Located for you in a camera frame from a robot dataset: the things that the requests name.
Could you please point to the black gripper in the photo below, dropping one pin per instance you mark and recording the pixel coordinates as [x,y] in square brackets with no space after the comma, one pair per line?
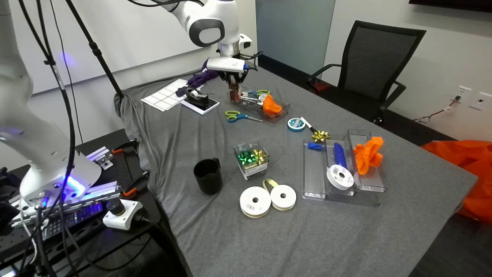
[235,75]

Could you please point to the small white object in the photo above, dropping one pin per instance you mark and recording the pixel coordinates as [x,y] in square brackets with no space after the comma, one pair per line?
[258,100]

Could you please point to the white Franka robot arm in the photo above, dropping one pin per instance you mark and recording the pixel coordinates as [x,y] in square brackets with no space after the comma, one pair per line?
[32,143]

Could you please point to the clear plastic container tray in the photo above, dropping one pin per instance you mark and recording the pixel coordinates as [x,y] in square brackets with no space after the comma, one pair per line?
[252,110]

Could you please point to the white grey item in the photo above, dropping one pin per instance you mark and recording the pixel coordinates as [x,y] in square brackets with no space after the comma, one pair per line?
[248,97]

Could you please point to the white bordered black pad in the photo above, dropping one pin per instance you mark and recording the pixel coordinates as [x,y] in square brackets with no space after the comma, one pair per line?
[210,107]

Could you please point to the purple folded umbrella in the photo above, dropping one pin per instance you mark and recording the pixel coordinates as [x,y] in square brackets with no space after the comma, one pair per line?
[201,77]

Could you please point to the orange ribbon bow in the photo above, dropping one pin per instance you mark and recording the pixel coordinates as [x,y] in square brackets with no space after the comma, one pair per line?
[368,153]
[272,104]

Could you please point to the black tape dispenser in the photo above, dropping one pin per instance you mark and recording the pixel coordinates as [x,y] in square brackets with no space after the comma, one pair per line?
[195,95]

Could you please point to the small teal scissors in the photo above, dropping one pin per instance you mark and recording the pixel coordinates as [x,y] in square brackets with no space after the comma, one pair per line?
[295,123]

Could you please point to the clear box of bows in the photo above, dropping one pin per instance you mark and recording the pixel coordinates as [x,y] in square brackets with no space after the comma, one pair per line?
[252,158]

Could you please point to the white label sheets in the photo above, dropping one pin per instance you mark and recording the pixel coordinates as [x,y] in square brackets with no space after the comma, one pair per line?
[164,95]

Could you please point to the black mug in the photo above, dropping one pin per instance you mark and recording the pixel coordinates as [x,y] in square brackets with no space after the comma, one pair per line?
[208,177]

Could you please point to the gold ribbon bow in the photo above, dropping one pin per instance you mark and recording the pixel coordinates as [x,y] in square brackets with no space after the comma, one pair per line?
[321,135]

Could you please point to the small blue bow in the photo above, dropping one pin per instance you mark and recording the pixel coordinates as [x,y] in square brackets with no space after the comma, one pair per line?
[316,146]

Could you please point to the white spool with gold ribbon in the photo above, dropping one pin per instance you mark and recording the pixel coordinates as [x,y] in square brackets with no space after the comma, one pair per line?
[284,197]

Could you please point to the clear acrylic organizer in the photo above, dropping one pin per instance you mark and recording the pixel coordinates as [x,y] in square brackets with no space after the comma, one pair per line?
[315,178]

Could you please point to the blue ribbon roll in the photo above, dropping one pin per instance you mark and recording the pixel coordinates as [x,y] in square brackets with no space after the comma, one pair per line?
[341,153]

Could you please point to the small white ribbon spool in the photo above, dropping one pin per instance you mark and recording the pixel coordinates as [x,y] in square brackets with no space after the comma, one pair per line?
[341,177]

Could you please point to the black mesh office chair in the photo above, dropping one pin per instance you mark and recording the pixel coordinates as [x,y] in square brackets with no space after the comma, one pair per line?
[375,55]

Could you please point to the grey tablecloth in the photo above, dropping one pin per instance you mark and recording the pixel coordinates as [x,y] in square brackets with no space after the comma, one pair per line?
[318,230]

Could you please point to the white box with black knob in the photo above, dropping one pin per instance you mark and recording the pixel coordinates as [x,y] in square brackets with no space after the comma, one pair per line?
[124,220]

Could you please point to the black robot cart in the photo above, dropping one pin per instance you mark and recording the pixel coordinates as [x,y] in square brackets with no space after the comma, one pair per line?
[102,255]

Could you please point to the orange cloth pile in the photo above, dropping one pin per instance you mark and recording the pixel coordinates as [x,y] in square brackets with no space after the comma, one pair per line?
[471,163]

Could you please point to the silver metal bracket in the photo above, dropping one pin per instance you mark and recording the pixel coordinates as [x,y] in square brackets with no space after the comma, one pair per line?
[101,155]

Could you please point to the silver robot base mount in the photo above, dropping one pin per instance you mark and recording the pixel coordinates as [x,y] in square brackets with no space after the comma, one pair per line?
[78,197]

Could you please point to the white wall outlet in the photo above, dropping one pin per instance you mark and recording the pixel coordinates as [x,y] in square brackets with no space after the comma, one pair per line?
[464,92]
[482,100]

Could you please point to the black wall television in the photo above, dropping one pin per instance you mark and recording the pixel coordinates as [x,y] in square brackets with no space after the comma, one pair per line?
[451,3]

